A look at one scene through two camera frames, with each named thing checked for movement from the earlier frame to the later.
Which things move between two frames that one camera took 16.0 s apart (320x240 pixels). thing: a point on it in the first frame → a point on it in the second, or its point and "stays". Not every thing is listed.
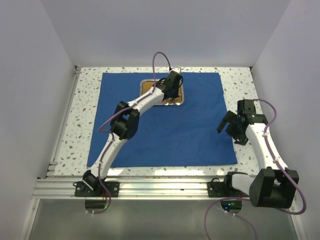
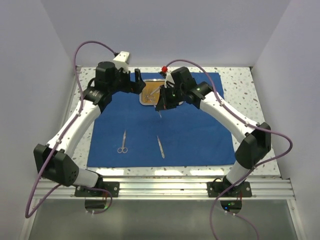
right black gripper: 231,117 → 164,103
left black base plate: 96,189 stays
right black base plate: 217,189 stays
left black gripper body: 176,90 → 121,82
